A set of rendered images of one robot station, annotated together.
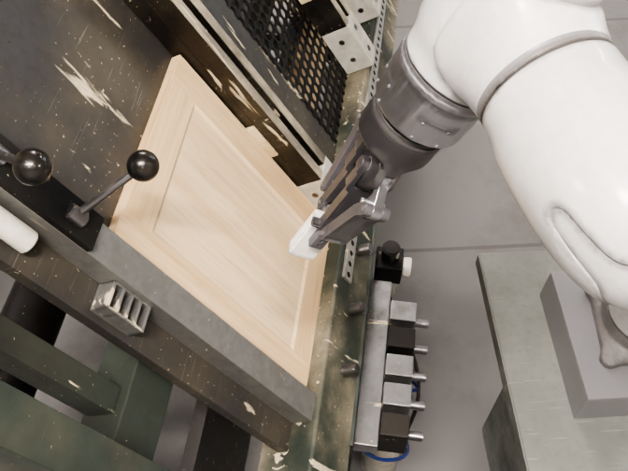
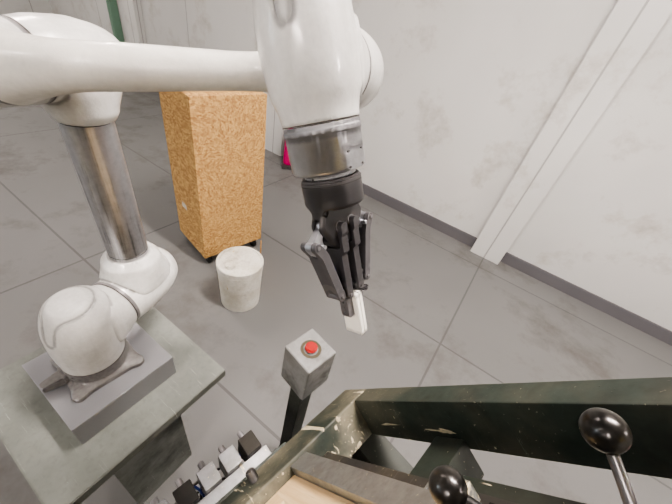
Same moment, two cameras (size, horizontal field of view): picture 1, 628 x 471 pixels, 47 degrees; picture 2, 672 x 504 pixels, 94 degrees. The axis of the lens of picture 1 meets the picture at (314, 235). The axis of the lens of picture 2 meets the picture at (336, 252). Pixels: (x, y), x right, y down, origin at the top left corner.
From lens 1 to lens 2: 0.81 m
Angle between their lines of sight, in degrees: 84
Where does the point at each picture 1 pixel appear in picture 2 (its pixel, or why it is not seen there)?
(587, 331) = (120, 381)
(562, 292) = (90, 412)
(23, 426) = (543, 390)
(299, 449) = (322, 444)
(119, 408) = not seen: hidden behind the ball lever
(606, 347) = (130, 363)
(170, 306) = (403, 488)
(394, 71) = (358, 135)
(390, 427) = (253, 443)
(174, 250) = not seen: outside the picture
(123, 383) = not seen: hidden behind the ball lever
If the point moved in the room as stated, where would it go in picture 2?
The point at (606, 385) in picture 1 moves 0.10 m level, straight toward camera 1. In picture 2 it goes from (157, 354) to (191, 354)
